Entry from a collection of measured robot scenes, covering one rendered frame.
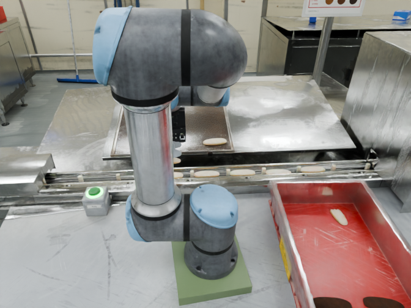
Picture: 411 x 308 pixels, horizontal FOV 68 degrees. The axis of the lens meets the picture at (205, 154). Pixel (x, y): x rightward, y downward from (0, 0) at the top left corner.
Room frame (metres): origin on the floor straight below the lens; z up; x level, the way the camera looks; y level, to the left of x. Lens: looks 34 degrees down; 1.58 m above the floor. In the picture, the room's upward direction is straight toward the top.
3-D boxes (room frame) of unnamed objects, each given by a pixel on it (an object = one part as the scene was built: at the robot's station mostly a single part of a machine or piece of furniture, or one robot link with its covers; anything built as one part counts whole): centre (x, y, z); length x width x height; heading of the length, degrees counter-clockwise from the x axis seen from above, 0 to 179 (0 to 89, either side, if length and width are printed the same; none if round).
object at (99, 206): (0.78, 0.37, 0.84); 0.08 x 0.08 x 0.11; 4
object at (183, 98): (0.82, 0.10, 1.23); 0.11 x 0.11 x 0.08; 2
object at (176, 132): (0.92, 0.11, 1.08); 0.09 x 0.08 x 0.12; 93
